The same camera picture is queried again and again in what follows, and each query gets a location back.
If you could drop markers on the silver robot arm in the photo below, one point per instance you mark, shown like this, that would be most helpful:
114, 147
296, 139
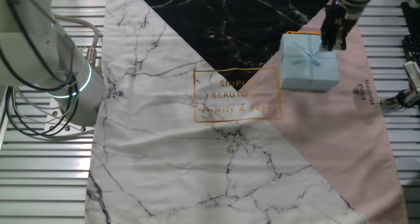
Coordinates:
33, 46

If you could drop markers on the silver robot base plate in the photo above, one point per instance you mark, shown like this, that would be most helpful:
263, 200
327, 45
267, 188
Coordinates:
52, 122

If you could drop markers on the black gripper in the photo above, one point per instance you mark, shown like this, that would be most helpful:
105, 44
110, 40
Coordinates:
334, 18

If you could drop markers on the black clamp with metal rod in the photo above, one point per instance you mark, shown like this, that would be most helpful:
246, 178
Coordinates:
405, 97

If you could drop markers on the small silver camera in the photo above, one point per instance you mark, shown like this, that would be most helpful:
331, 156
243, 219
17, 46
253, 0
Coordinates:
412, 74

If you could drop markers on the marble pink black tablecloth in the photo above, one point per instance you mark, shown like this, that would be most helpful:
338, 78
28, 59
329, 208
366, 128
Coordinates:
164, 151

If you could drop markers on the light blue bow casing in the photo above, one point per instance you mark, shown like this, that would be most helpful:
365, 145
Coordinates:
305, 73

